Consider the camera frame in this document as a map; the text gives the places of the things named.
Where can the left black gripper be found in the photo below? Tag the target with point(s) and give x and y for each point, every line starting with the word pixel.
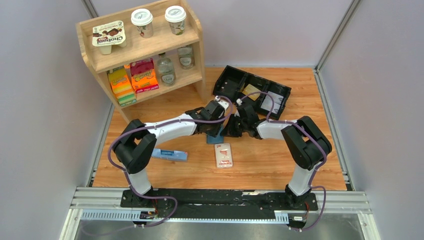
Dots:
pixel 214 133

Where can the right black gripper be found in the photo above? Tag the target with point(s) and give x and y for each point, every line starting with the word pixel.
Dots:
pixel 229 130

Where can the blue leather card holder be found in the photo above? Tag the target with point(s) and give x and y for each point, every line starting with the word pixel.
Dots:
pixel 218 139

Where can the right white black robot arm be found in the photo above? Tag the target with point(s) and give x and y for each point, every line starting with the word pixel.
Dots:
pixel 307 144

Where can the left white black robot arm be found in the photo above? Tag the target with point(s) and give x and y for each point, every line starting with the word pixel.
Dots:
pixel 135 146

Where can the lower grey card in tray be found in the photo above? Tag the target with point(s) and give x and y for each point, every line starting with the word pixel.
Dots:
pixel 267 104

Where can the grey card in tray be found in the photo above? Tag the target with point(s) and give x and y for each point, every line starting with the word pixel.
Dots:
pixel 274 97
pixel 267 104

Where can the gold card in tray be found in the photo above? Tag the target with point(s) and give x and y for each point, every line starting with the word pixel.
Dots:
pixel 251 91

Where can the upper grey card in tray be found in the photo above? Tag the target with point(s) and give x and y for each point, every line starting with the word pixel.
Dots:
pixel 274 97

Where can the black compartment tray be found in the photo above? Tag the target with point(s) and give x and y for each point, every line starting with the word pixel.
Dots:
pixel 264 95

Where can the white pink sponge packet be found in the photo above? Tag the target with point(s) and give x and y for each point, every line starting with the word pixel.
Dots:
pixel 223 155

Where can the right clear glass bottle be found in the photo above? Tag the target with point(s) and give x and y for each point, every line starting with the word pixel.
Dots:
pixel 186 56

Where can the clear glass bottle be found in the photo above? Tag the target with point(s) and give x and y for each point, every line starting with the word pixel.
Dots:
pixel 166 70
pixel 186 56

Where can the left clear glass bottle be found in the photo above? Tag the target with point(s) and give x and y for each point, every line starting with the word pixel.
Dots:
pixel 166 70

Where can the blue flat box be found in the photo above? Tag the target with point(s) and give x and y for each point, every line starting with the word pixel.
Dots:
pixel 171 155

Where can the red orange Scrub Mommy box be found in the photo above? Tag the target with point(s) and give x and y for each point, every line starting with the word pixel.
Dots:
pixel 143 76

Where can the wooden two-tier shelf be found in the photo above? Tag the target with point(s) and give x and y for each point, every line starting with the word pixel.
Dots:
pixel 138 48

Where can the multicolour sponge stack pack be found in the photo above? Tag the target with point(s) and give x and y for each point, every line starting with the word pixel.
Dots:
pixel 121 86

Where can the right paper coffee cup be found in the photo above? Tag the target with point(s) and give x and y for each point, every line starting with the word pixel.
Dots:
pixel 176 15

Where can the paper coffee cup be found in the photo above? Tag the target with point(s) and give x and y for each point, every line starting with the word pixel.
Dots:
pixel 142 19
pixel 176 15

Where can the left paper coffee cup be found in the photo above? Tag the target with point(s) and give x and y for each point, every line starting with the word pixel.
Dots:
pixel 142 19

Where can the Chobani yogurt pack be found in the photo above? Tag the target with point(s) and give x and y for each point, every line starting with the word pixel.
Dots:
pixel 107 35

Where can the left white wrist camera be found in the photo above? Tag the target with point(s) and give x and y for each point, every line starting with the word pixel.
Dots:
pixel 222 102

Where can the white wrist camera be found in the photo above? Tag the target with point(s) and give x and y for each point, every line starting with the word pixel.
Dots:
pixel 239 103
pixel 222 102

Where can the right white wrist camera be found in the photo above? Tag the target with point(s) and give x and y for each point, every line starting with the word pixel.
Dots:
pixel 239 103

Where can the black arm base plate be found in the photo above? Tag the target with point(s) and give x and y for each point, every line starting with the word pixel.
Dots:
pixel 217 203

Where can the aluminium frame rail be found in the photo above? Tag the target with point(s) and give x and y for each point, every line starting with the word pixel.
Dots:
pixel 112 213

